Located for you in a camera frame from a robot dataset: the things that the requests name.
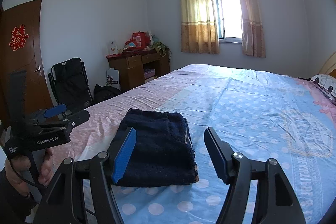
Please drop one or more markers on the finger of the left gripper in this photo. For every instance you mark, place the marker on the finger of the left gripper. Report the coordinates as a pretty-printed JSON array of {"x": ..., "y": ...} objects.
[
  {"x": 77, "y": 119},
  {"x": 41, "y": 116}
]

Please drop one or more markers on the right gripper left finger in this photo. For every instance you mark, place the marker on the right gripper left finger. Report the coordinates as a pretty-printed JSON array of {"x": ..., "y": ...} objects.
[{"x": 81, "y": 188}]

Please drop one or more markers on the navy patterned knit sweater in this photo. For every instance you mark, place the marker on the navy patterned knit sweater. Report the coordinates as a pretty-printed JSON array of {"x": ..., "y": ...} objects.
[{"x": 160, "y": 151}]

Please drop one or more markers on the person's left hand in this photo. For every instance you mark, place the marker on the person's left hand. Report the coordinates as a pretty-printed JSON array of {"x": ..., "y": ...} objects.
[{"x": 19, "y": 164}]

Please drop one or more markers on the black bag on floor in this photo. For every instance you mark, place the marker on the black bag on floor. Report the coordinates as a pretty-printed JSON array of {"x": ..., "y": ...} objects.
[{"x": 102, "y": 93}]

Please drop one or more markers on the black folding chair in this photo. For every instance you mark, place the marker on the black folding chair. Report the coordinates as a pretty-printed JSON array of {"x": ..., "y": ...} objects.
[{"x": 69, "y": 85}]

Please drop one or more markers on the white paper bag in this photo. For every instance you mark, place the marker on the white paper bag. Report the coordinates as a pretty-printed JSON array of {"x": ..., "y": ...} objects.
[{"x": 113, "y": 78}]

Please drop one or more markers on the brown wooden door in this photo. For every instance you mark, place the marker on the brown wooden door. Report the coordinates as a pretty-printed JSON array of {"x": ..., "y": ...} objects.
[{"x": 21, "y": 50}]

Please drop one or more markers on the dark wooden desk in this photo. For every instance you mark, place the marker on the dark wooden desk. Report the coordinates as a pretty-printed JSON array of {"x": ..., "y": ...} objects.
[{"x": 135, "y": 67}]

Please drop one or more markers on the white card on desk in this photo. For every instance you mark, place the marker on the white card on desk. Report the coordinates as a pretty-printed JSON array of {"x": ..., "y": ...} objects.
[{"x": 113, "y": 49}]

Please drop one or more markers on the blue pink bed sheet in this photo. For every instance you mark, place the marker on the blue pink bed sheet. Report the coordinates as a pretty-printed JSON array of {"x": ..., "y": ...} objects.
[{"x": 260, "y": 114}]

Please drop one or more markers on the red gift bag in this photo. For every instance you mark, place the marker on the red gift bag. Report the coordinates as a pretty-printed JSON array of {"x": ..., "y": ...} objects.
[{"x": 141, "y": 39}]

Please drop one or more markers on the green plant on desk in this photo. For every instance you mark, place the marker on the green plant on desk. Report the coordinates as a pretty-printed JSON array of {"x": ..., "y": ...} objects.
[{"x": 160, "y": 48}]

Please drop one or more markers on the white patterned pillow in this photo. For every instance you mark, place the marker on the white patterned pillow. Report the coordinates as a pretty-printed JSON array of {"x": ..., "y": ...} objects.
[{"x": 326, "y": 84}]

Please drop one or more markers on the left yellow window curtain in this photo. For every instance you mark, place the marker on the left yellow window curtain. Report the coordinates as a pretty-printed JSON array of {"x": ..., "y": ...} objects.
[{"x": 199, "y": 32}]

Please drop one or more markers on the yellow window curtain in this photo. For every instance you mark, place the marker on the yellow window curtain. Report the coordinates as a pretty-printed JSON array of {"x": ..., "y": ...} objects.
[
  {"x": 199, "y": 32},
  {"x": 253, "y": 43}
]

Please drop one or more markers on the cream wooden headboard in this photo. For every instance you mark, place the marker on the cream wooden headboard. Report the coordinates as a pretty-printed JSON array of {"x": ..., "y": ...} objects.
[{"x": 329, "y": 67}]

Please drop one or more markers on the right yellow window curtain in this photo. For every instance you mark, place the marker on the right yellow window curtain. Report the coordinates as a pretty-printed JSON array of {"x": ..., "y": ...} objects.
[{"x": 253, "y": 43}]

